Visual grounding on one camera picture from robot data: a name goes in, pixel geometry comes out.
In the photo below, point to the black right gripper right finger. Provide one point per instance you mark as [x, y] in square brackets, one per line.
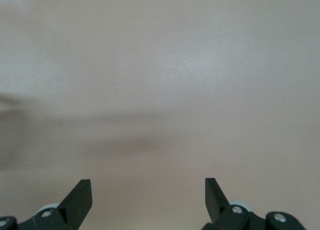
[215, 205]

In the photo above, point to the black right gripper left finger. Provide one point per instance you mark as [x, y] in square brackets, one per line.
[75, 207]

